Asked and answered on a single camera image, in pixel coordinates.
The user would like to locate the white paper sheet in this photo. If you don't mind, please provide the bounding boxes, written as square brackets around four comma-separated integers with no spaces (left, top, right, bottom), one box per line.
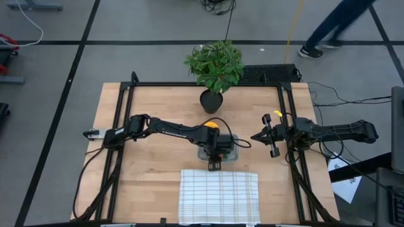
[328,153,363,205]

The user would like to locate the white floor cable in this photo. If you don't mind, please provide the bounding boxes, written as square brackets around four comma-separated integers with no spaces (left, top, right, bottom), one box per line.
[0,0,44,48]

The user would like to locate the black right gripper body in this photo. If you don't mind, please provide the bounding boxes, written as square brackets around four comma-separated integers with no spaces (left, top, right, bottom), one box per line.
[261,113,298,159]

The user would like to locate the grey plastic tupperware container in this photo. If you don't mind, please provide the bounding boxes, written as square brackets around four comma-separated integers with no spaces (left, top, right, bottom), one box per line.
[197,134,240,163]

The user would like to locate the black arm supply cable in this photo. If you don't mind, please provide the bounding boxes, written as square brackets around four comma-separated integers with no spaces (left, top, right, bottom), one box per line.
[72,145,108,221]

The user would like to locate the black perforated box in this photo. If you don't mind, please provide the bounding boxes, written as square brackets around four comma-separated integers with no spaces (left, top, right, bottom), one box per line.
[244,64,300,85]

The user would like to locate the red cart part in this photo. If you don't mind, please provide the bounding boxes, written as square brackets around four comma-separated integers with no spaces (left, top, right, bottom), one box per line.
[0,33,20,76]

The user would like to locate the grey cabinet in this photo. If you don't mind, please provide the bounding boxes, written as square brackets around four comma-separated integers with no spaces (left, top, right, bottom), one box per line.
[391,86,404,173]

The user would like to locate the white checked dish towel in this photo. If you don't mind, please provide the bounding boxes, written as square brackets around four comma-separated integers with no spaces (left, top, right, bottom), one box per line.
[178,169,262,226]

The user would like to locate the black cable bundle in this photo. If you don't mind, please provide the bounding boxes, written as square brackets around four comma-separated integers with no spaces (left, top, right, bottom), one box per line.
[201,0,237,16]

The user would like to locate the black metal table frame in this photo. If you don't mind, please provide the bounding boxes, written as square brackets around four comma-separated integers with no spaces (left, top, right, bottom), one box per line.
[71,71,340,227]

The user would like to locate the yellow cable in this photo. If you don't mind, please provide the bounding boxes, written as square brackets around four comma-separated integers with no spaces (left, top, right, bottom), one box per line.
[283,0,304,65]

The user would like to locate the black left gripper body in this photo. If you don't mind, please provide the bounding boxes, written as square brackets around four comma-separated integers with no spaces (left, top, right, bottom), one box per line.
[201,127,235,159]

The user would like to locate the grey furniture base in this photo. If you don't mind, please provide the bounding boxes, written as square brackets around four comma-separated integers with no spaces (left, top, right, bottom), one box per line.
[6,0,63,12]

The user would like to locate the dark desk with keyboard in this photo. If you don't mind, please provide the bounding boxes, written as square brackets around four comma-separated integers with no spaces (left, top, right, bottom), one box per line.
[375,166,404,227]

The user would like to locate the black beam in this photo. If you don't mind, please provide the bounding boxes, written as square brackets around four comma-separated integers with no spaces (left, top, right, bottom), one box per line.
[330,153,392,183]

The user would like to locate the grey floor bar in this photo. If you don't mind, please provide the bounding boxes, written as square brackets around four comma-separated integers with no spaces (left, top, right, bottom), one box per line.
[0,75,26,85]

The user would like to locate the green potted plant black pot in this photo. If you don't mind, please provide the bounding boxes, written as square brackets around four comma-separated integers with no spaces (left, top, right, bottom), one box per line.
[184,39,246,115]

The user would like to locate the person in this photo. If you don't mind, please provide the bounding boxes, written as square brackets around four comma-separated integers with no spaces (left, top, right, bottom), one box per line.
[298,0,377,60]

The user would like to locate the black floor cable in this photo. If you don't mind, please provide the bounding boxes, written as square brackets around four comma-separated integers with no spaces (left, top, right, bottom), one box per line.
[224,0,237,42]

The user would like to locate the thin black power cables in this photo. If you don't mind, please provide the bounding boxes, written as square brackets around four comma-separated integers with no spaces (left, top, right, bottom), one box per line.
[307,81,392,108]

